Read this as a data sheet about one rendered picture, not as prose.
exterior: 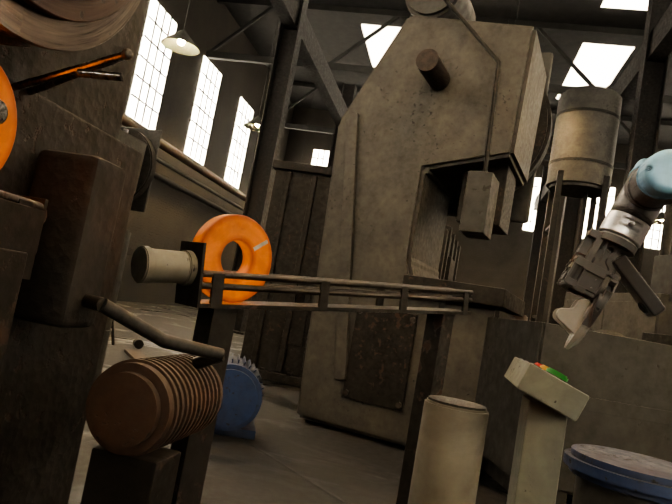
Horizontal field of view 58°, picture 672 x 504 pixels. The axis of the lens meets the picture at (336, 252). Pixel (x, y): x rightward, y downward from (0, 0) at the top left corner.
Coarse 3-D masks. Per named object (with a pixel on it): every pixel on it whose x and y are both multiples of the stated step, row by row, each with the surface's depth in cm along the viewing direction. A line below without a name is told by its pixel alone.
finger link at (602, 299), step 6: (606, 288) 104; (600, 294) 103; (606, 294) 103; (594, 300) 104; (600, 300) 102; (606, 300) 102; (594, 306) 103; (600, 306) 102; (588, 312) 104; (594, 312) 103; (600, 312) 102; (588, 318) 104; (594, 318) 103; (588, 324) 104
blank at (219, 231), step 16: (208, 224) 103; (224, 224) 104; (240, 224) 106; (256, 224) 108; (208, 240) 102; (224, 240) 104; (240, 240) 106; (256, 240) 108; (208, 256) 102; (256, 256) 109; (240, 272) 109; (256, 272) 109
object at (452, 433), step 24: (432, 408) 109; (456, 408) 107; (480, 408) 108; (432, 432) 108; (456, 432) 106; (480, 432) 107; (432, 456) 107; (456, 456) 106; (480, 456) 108; (432, 480) 106; (456, 480) 105
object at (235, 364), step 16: (240, 368) 261; (256, 368) 298; (224, 384) 258; (240, 384) 259; (256, 384) 262; (224, 400) 257; (240, 400) 258; (256, 400) 260; (224, 416) 257; (240, 416) 258; (224, 432) 269; (240, 432) 271
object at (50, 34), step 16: (0, 0) 62; (16, 0) 64; (0, 16) 62; (16, 16) 65; (32, 16) 67; (112, 16) 81; (128, 16) 84; (0, 32) 69; (16, 32) 65; (32, 32) 67; (48, 32) 70; (64, 32) 72; (80, 32) 75; (96, 32) 78; (112, 32) 81; (48, 48) 70; (64, 48) 73; (80, 48) 75
